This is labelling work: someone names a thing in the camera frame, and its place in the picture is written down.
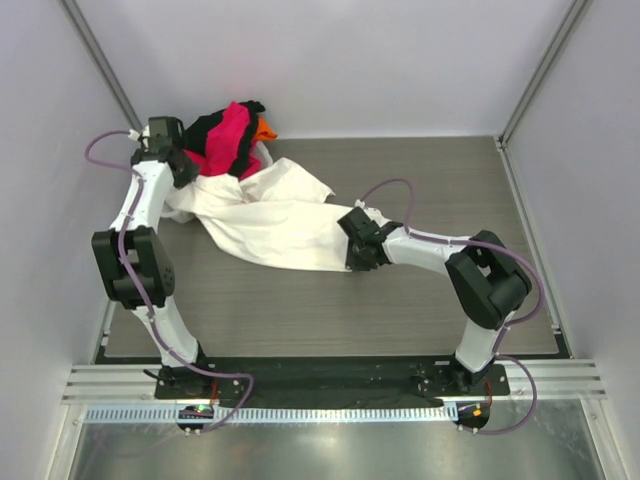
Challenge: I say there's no white coca-cola t-shirt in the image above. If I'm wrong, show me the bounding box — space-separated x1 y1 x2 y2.
165 157 352 272

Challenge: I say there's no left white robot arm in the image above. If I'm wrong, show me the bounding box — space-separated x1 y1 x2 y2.
85 116 213 399

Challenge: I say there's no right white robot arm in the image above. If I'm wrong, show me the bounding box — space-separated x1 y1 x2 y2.
338 207 532 396

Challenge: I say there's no black t-shirt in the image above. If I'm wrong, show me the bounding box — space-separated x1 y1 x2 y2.
180 100 266 179

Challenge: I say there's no orange t-shirt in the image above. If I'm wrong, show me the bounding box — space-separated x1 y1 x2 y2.
253 116 278 142

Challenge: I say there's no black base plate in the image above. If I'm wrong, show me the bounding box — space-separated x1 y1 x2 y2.
144 355 511 408

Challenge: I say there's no aluminium frame rail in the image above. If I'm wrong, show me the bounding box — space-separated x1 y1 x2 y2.
62 357 605 409

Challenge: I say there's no white slotted cable duct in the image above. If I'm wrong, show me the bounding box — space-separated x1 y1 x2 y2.
85 402 458 425

